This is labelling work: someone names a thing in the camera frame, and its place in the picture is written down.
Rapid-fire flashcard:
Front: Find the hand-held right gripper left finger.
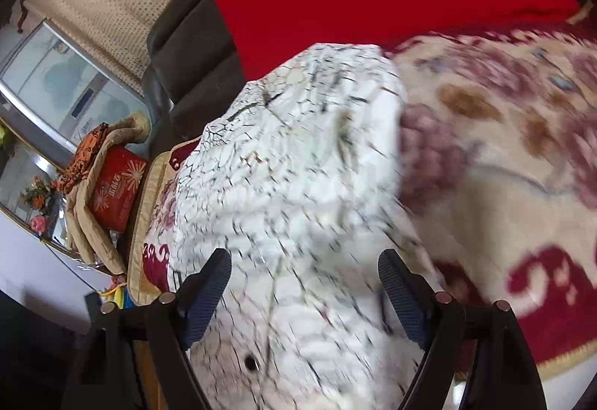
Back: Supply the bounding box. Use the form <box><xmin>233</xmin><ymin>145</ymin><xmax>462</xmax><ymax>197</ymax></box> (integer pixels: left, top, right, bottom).
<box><xmin>63</xmin><ymin>248</ymin><xmax>232</xmax><ymax>410</ymax></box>

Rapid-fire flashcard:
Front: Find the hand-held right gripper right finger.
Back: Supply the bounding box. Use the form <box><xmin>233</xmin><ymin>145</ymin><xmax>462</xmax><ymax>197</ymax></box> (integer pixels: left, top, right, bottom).
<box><xmin>377</xmin><ymin>248</ymin><xmax>548</xmax><ymax>410</ymax></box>

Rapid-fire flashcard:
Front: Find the white crackle-print garment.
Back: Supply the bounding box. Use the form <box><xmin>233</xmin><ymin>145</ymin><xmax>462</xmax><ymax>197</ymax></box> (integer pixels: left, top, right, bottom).
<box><xmin>169</xmin><ymin>43</ymin><xmax>455</xmax><ymax>410</ymax></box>

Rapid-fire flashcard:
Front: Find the colourful plastic toy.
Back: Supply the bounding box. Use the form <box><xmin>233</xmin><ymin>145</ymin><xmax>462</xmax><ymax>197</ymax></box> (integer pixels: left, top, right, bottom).
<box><xmin>100</xmin><ymin>282</ymin><xmax>134</xmax><ymax>308</ymax></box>

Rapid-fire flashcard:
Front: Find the beige padded cushion cover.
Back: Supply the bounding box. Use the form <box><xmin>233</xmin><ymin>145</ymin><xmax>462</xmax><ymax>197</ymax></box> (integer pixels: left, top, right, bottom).
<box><xmin>63</xmin><ymin>111</ymin><xmax>151</xmax><ymax>275</ymax></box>

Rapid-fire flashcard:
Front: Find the beige floral blanket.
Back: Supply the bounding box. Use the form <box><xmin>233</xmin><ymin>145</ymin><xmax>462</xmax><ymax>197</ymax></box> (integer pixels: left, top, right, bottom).
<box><xmin>126</xmin><ymin>1</ymin><xmax>597</xmax><ymax>383</ymax></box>

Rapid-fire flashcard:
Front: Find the orange patterned cloth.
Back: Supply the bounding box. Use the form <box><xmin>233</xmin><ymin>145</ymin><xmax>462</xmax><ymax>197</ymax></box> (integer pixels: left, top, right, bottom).
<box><xmin>57</xmin><ymin>123</ymin><xmax>110</xmax><ymax>196</ymax></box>

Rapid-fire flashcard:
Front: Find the artificial flower bouquet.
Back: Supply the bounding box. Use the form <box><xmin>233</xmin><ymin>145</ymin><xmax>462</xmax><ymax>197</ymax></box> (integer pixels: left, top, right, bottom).
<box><xmin>21</xmin><ymin>177</ymin><xmax>59</xmax><ymax>236</ymax></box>

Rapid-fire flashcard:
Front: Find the dark grey sofa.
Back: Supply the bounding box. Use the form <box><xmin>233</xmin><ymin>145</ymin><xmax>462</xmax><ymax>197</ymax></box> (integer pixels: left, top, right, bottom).
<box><xmin>147</xmin><ymin>0</ymin><xmax>246</xmax><ymax>149</ymax></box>

